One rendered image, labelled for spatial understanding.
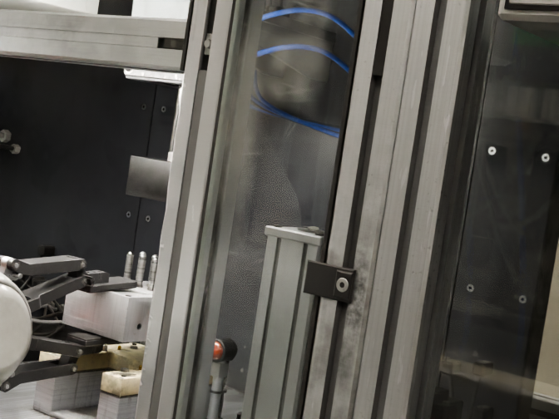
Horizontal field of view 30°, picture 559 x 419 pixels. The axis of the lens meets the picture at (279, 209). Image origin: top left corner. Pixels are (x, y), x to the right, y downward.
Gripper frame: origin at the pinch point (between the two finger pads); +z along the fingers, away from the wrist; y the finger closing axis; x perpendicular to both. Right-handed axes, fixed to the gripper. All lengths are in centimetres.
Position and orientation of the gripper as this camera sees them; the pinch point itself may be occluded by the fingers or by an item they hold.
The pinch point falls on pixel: (104, 310)
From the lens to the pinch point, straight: 115.6
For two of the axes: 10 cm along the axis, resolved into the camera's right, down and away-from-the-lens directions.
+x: -7.9, -1.5, 5.9
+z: 6.0, -0.2, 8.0
